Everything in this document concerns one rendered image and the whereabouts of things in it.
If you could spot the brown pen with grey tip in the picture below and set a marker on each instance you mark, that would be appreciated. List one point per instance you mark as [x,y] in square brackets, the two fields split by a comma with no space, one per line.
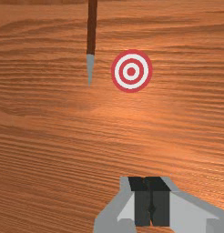
[91,30]

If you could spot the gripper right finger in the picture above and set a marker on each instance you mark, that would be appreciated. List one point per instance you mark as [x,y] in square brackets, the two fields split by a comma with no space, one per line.
[183,212]

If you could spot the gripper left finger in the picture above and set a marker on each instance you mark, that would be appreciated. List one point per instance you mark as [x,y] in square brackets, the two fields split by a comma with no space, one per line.
[129,212]

